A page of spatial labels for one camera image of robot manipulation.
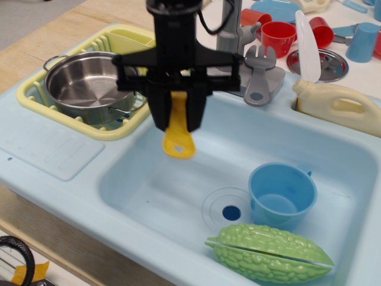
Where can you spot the green bitter melon toy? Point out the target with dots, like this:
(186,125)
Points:
(269,254)

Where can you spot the orange tape piece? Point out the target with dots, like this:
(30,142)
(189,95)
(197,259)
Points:
(21,272)

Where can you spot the blue cup right back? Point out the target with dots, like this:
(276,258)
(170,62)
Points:
(362,46)

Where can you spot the grey toy fork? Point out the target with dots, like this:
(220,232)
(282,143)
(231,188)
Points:
(259,59)

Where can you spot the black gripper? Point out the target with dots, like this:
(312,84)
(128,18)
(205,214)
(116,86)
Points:
(177,62)

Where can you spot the cream detergent bottle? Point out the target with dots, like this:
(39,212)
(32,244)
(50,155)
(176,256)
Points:
(339,105)

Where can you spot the blue plate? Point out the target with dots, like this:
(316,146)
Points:
(279,10)

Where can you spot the blue utensil back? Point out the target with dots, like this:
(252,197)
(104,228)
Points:
(345,31)

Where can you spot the red cup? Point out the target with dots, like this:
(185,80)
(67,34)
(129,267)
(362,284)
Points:
(250,17)
(279,35)
(323,33)

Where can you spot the red cup left back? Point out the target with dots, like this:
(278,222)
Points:
(250,17)

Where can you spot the light blue toy sink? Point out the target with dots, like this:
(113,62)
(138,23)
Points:
(158,211)

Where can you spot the cream toy item back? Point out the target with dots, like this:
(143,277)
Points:
(309,6)

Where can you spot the blue plastic cup in sink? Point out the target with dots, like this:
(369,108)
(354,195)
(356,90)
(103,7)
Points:
(281,194)

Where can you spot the red cup front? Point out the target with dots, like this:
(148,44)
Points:
(279,35)

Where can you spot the yellow dish brush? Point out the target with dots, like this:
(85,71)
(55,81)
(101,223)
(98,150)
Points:
(178,142)

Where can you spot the steel pot with handles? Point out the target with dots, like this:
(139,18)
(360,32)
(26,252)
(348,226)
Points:
(85,85)

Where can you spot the yellow dish rack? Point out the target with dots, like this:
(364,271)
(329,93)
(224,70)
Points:
(119,38)

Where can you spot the red cup right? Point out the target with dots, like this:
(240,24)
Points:
(323,33)

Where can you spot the grey toy faucet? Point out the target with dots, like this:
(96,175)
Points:
(233,38)

